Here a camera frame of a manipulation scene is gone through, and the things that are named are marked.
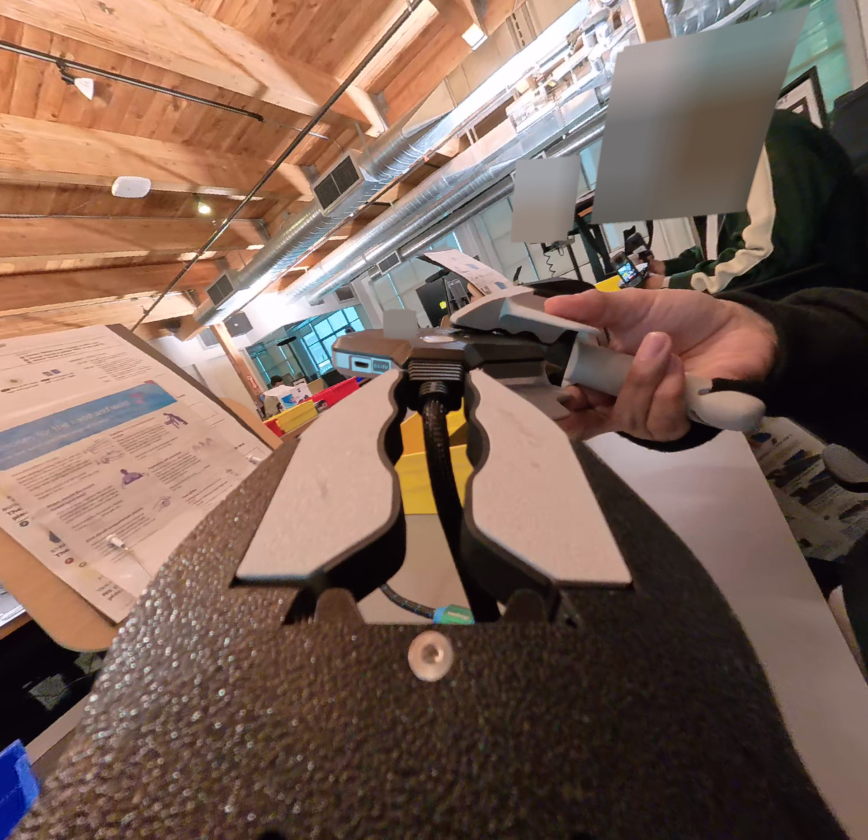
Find black monitor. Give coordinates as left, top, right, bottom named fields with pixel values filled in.
left=415, top=277, right=467, bottom=327

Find yellow plastic bin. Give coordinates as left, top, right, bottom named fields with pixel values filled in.
left=274, top=399, right=320, bottom=434
left=395, top=406, right=470, bottom=516

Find wooden document stand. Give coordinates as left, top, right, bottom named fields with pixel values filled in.
left=0, top=324, right=284, bottom=652

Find blue plastic bin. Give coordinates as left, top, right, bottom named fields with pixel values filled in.
left=0, top=740, right=40, bottom=821

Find thin braided green plug cable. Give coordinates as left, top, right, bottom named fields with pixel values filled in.
left=378, top=581, right=477, bottom=627

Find person's right forearm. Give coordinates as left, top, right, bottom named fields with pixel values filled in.
left=705, top=286, right=868, bottom=451

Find red plastic bin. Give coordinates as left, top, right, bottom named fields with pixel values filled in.
left=263, top=385, right=360, bottom=437

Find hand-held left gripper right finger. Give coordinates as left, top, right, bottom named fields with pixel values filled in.
left=462, top=369, right=634, bottom=602

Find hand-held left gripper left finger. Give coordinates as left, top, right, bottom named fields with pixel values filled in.
left=234, top=369, right=409, bottom=597

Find black framed poster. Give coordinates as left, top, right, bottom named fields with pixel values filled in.
left=776, top=66, right=830, bottom=131

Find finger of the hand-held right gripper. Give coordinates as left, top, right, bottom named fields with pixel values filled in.
left=449, top=287, right=604, bottom=345
left=488, top=374, right=574, bottom=422

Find person's right hand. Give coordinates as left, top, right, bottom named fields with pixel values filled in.
left=542, top=286, right=778, bottom=446

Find silver ventilation duct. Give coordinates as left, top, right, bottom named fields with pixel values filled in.
left=305, top=169, right=604, bottom=305
left=193, top=104, right=611, bottom=326

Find printed instruction sheets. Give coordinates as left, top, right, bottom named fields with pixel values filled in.
left=0, top=325, right=272, bottom=624

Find thick black braided cable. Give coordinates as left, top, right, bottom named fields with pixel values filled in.
left=406, top=359, right=504, bottom=624

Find printed paper sheet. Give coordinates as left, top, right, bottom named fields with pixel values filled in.
left=751, top=432, right=868, bottom=563

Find white paper sign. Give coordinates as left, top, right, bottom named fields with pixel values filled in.
left=430, top=249, right=519, bottom=299

